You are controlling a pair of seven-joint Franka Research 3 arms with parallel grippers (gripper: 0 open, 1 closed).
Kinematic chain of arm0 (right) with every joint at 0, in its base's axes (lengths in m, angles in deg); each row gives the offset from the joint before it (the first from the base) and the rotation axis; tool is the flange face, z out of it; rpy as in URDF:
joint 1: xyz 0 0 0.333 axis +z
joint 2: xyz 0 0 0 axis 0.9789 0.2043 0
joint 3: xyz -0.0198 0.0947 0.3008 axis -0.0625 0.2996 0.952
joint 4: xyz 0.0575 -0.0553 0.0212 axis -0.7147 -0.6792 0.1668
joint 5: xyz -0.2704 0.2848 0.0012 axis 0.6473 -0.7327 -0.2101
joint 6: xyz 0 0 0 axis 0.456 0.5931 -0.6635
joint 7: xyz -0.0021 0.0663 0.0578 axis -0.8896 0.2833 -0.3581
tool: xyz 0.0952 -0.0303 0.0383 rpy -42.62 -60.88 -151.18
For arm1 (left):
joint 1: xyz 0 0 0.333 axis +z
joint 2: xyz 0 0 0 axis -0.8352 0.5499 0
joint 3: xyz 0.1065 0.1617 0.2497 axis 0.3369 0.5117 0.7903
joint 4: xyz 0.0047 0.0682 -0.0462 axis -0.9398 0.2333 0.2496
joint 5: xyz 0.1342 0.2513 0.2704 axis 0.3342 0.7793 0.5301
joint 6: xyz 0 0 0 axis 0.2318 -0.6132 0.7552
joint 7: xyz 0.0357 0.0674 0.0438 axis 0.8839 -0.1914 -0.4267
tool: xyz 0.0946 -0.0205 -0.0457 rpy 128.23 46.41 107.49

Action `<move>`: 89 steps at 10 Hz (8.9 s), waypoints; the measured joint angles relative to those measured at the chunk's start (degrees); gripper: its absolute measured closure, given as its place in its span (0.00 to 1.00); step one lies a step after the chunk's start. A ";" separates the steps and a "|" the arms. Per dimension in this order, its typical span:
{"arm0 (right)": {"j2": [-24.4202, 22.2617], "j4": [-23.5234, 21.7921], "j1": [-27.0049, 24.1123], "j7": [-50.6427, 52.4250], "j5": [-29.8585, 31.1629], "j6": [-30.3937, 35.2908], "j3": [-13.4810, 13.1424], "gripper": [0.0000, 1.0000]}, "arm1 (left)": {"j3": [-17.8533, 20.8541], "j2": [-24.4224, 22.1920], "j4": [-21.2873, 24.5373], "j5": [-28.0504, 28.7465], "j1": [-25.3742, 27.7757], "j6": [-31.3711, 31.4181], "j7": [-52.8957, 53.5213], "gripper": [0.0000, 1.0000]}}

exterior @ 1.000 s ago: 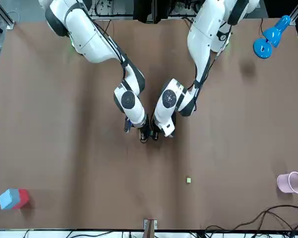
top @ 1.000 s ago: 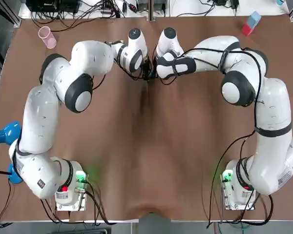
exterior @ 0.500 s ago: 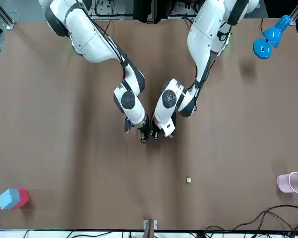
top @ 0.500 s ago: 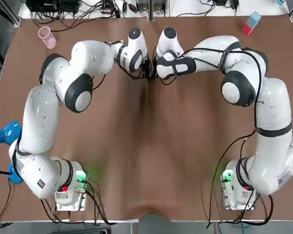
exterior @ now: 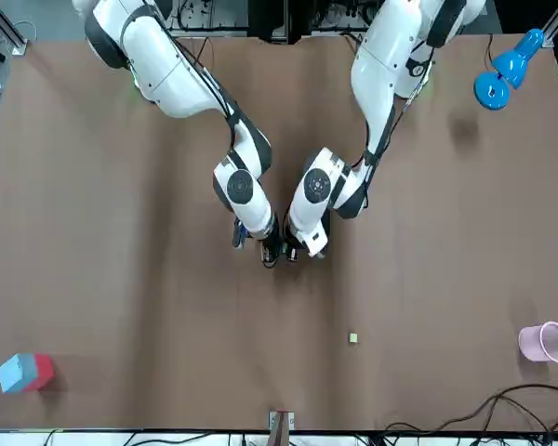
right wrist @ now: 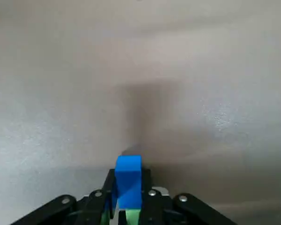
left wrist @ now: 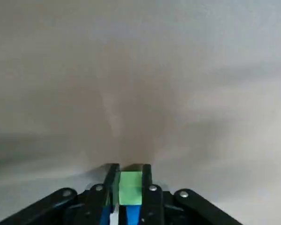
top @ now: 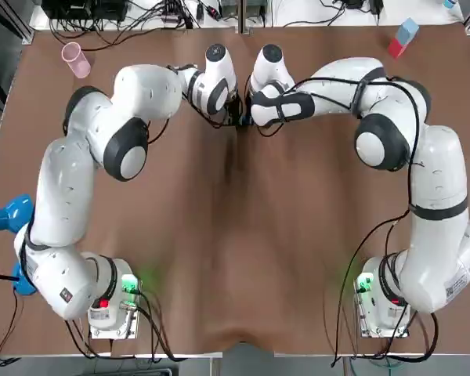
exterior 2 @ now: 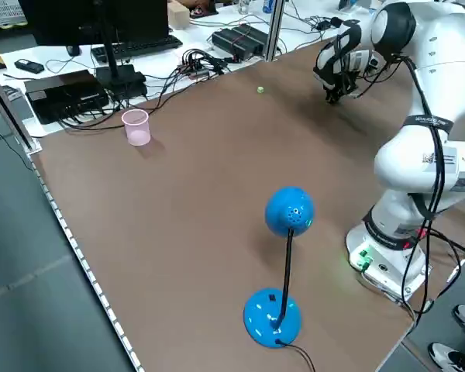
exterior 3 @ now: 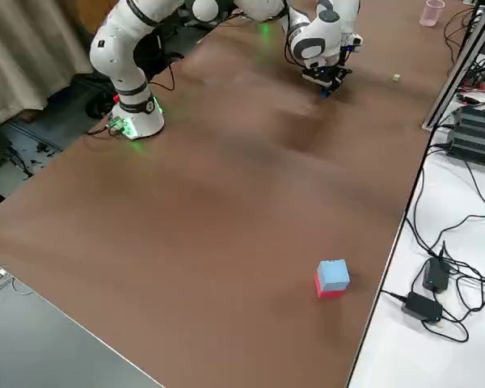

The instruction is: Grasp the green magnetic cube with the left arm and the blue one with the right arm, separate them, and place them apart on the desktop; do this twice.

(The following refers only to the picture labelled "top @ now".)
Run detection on black desktop box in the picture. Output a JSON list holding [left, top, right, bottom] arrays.
[[42, 0, 127, 21]]

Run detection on black power cable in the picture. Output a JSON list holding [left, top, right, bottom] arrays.
[[49, 19, 169, 52]]

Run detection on red foam block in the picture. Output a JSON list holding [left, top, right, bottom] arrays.
[[387, 38, 410, 60]]

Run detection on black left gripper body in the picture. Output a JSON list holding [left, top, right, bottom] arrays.
[[226, 93, 244, 126]]

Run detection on pink plastic cup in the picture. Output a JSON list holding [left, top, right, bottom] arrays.
[[61, 42, 92, 79]]

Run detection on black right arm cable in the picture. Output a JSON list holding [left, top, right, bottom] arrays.
[[254, 76, 442, 367]]

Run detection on light blue foam block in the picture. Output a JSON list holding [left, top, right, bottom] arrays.
[[395, 16, 421, 47]]

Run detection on black lamp cable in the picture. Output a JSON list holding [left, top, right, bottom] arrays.
[[0, 291, 23, 367]]

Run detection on aluminium frame post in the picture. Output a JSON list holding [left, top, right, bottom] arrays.
[[237, 0, 248, 35]]

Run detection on white desk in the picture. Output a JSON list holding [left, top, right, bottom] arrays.
[[29, 0, 469, 28]]

